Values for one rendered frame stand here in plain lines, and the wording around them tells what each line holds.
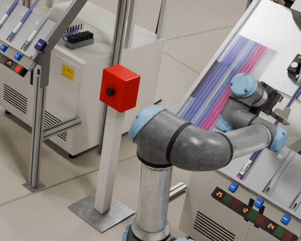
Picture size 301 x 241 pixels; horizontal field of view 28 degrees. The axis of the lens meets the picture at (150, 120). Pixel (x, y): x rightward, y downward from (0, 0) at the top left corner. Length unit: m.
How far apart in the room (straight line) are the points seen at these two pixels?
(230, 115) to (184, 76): 2.69
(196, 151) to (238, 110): 0.42
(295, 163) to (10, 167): 1.67
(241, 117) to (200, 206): 1.01
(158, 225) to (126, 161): 1.72
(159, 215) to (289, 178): 0.62
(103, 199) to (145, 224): 1.25
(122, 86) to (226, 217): 0.74
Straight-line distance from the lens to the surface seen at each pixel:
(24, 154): 3.39
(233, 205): 2.17
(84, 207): 3.04
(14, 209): 3.02
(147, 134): 1.50
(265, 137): 1.74
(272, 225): 2.12
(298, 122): 2.90
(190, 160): 1.46
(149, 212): 1.68
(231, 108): 1.85
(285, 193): 2.14
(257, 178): 2.17
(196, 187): 2.75
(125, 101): 2.62
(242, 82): 1.83
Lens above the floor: 1.93
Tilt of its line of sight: 30 degrees down
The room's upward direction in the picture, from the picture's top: 10 degrees clockwise
